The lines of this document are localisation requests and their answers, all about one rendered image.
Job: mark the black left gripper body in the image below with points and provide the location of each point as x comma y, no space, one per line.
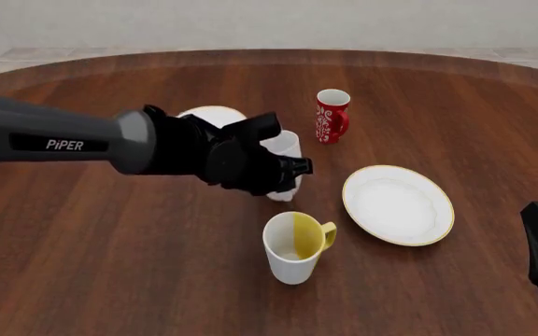
245,168

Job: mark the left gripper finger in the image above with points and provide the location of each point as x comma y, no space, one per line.
257,126
295,166

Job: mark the grey and black left robot arm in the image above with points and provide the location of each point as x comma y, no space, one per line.
63,133

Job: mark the white plate with gold rim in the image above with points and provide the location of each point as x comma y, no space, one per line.
217,113
397,206

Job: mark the red mug with white pattern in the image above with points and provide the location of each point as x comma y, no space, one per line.
327,120

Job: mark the white and yellow mug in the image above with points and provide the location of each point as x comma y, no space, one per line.
292,259

